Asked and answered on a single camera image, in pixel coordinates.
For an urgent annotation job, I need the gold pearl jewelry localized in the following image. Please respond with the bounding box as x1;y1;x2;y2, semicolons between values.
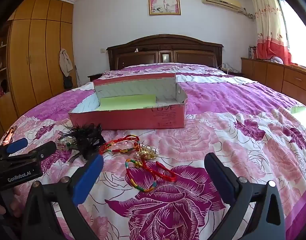
134;144;159;161

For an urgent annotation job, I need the framed wedding photo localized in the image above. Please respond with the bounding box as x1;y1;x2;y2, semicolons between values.
148;0;181;16

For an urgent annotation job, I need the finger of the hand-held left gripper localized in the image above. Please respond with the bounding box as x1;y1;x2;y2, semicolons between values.
6;138;29;154
9;141;57;161

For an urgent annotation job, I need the pink floral blanket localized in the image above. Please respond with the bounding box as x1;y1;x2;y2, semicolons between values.
4;62;306;240

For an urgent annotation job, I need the black feather hair clip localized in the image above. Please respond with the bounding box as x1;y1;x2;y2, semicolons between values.
58;123;106;163

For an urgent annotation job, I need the person's left hand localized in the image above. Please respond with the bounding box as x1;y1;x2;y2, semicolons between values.
0;184;23;218

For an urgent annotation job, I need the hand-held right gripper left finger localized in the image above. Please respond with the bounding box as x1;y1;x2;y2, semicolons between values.
21;154;105;240

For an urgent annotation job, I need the red braided bracelet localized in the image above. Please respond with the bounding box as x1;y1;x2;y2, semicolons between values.
99;134;141;156
125;158;177;193

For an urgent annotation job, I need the bright window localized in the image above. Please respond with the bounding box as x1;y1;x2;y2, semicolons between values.
278;0;306;68

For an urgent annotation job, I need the black hanging bag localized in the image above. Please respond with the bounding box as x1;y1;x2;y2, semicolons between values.
63;76;74;90

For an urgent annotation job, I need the beige hanging bag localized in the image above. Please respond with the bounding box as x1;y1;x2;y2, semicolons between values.
59;49;74;77

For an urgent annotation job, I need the dark wooden headboard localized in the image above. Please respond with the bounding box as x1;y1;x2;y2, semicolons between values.
106;34;224;71

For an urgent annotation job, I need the dark wooden nightstand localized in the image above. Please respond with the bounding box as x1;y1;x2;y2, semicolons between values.
87;73;104;82

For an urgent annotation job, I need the small framed picture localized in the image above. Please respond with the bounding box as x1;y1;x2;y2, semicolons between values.
3;126;18;146

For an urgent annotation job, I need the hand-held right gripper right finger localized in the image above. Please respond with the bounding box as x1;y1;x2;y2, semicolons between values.
204;152;286;240

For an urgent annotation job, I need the open wooden shelf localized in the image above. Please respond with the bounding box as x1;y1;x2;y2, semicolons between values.
0;21;12;101

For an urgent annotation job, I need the green paper liner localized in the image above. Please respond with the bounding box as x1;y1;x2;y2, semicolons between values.
97;94;156;111

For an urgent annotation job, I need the red cardboard box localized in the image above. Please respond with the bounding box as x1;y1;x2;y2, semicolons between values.
69;73;188;130

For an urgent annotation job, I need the floral red curtain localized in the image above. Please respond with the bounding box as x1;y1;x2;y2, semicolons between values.
250;0;292;65

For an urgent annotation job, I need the low wooden cabinet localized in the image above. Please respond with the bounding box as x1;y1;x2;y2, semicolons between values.
241;57;306;111

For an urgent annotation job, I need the wall air conditioner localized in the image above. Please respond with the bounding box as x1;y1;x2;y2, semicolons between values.
201;0;243;12

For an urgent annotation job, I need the wooden wardrobe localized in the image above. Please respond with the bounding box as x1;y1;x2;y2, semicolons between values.
8;0;78;117

